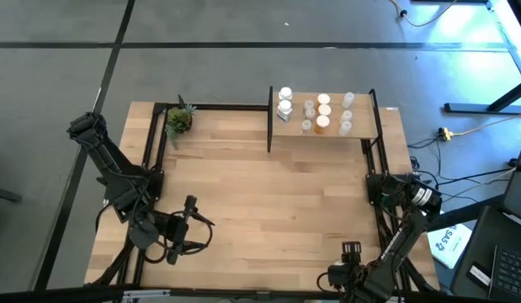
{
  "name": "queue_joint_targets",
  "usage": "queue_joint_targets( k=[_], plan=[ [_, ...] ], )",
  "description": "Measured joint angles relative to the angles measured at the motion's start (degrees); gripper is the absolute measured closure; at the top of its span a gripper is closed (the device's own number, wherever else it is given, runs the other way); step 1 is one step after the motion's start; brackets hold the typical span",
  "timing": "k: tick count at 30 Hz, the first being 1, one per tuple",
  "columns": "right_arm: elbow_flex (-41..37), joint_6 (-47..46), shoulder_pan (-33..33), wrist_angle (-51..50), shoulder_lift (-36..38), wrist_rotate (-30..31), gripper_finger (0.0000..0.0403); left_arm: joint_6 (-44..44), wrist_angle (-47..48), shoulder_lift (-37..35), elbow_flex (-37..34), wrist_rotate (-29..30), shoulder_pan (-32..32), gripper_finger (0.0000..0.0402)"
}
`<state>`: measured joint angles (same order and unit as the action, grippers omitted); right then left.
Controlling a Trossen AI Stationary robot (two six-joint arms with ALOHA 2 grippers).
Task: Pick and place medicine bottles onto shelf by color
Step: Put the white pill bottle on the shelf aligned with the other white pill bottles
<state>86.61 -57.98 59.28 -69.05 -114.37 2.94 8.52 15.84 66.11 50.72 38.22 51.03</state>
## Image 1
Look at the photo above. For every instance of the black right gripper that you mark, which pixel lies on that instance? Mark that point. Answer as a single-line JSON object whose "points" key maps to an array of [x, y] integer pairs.
{"points": [[348, 275]]}

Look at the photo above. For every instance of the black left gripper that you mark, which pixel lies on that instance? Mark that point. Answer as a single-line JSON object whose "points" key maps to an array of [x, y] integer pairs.
{"points": [[171, 231]]}

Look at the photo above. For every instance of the white medicine bottle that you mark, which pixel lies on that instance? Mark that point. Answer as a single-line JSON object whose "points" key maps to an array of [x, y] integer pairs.
{"points": [[284, 108]]}

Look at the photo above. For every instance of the white bottle with printed label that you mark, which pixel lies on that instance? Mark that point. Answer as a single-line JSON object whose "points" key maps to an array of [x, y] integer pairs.
{"points": [[285, 93]]}

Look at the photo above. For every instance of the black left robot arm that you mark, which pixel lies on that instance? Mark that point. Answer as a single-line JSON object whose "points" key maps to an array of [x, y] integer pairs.
{"points": [[113, 168]]}

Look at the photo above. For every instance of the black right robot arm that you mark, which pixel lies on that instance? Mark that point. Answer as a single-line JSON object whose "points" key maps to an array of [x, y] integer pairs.
{"points": [[392, 248]]}

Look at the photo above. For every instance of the wooden shelf board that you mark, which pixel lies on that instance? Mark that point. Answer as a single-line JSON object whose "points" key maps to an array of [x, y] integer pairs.
{"points": [[293, 130]]}

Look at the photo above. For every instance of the black rig front bar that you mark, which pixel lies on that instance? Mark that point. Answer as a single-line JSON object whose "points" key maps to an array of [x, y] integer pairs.
{"points": [[226, 293]]}

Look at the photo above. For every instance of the white printed booklet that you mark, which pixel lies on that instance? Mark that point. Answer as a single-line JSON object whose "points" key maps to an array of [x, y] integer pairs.
{"points": [[449, 246]]}

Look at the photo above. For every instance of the black desk crossbar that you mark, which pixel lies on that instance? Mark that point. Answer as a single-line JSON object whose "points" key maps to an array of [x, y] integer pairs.
{"points": [[462, 215]]}

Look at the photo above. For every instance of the potted succulent plant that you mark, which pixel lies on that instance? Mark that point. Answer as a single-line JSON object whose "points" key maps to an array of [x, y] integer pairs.
{"points": [[179, 120]]}

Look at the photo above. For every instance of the black side desk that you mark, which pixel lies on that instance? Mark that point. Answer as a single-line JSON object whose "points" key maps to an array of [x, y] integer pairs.
{"points": [[479, 244]]}

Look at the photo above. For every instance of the black keyboard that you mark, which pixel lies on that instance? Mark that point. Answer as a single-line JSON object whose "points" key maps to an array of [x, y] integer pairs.
{"points": [[512, 273]]}

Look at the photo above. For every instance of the yellow power plug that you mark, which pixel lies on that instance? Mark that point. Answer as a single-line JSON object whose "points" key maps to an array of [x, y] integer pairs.
{"points": [[445, 134]]}

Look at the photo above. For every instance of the black floor stand foot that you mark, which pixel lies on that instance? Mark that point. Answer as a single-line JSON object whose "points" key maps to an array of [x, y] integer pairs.
{"points": [[3, 194]]}

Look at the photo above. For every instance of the dark grey monitor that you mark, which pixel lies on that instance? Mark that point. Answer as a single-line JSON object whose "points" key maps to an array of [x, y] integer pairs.
{"points": [[519, 189]]}

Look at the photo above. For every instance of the black desk leg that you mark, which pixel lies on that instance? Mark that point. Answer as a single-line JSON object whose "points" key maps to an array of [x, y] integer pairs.
{"points": [[474, 108]]}

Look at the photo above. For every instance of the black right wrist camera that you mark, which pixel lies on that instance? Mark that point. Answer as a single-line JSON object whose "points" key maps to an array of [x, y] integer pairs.
{"points": [[352, 247]]}

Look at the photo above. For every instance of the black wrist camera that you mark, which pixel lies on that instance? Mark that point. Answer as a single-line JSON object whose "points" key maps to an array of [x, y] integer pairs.
{"points": [[352, 247], [191, 205]]}

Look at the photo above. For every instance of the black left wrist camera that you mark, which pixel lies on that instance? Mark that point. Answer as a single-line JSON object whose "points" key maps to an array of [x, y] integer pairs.
{"points": [[191, 205]]}

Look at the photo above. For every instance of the silver camera bracket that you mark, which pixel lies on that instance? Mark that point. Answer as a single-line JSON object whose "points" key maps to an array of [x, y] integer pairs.
{"points": [[146, 293]]}

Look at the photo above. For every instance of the black table frame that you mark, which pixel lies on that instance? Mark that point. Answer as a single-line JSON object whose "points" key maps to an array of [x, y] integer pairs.
{"points": [[218, 107]]}

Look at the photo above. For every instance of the black shelf post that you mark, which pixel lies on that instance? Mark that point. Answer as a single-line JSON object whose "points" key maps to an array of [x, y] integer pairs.
{"points": [[270, 122], [376, 113]]}

